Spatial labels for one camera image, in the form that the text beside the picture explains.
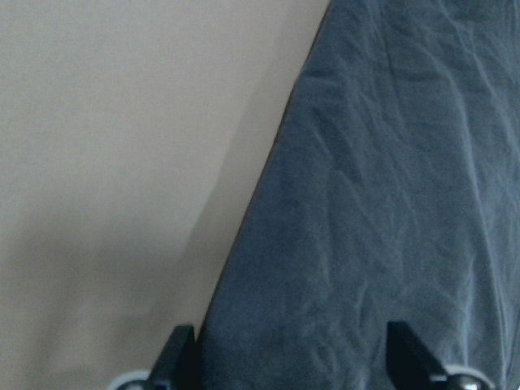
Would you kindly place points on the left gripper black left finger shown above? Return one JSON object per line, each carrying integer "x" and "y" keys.
{"x": 175, "y": 367}

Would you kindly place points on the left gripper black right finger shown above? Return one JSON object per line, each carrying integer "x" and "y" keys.
{"x": 410, "y": 364}

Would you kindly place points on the black printed t-shirt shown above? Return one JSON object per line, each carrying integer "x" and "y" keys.
{"x": 391, "y": 193}

